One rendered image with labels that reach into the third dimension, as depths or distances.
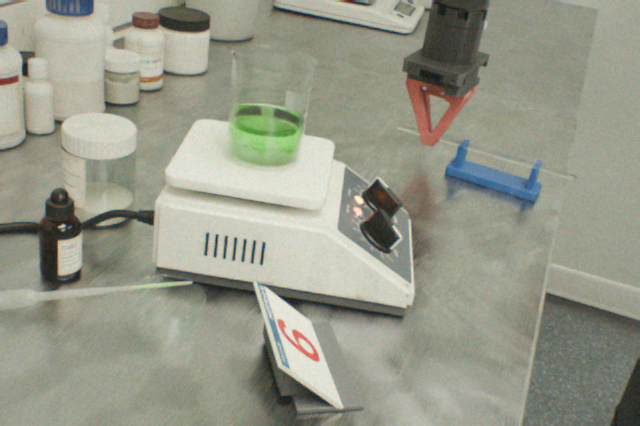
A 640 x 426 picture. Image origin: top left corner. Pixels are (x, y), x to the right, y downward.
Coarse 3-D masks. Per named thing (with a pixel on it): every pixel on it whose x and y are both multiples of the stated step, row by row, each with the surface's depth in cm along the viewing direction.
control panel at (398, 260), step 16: (352, 176) 67; (352, 192) 64; (352, 208) 61; (368, 208) 64; (352, 224) 60; (400, 224) 66; (352, 240) 57; (384, 256) 59; (400, 256) 61; (400, 272) 59
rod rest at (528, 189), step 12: (456, 156) 84; (456, 168) 85; (468, 168) 85; (480, 168) 86; (492, 168) 86; (468, 180) 84; (480, 180) 84; (492, 180) 83; (504, 180) 84; (516, 180) 84; (528, 180) 82; (504, 192) 83; (516, 192) 83; (528, 192) 82
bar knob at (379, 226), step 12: (372, 216) 60; (384, 216) 60; (360, 228) 60; (372, 228) 60; (384, 228) 60; (396, 228) 60; (372, 240) 59; (384, 240) 59; (396, 240) 59; (384, 252) 60
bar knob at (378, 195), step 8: (376, 184) 65; (384, 184) 65; (368, 192) 65; (376, 192) 65; (384, 192) 65; (392, 192) 65; (368, 200) 64; (376, 200) 65; (384, 200) 65; (392, 200) 64; (376, 208) 64; (384, 208) 65; (392, 208) 64; (400, 208) 64
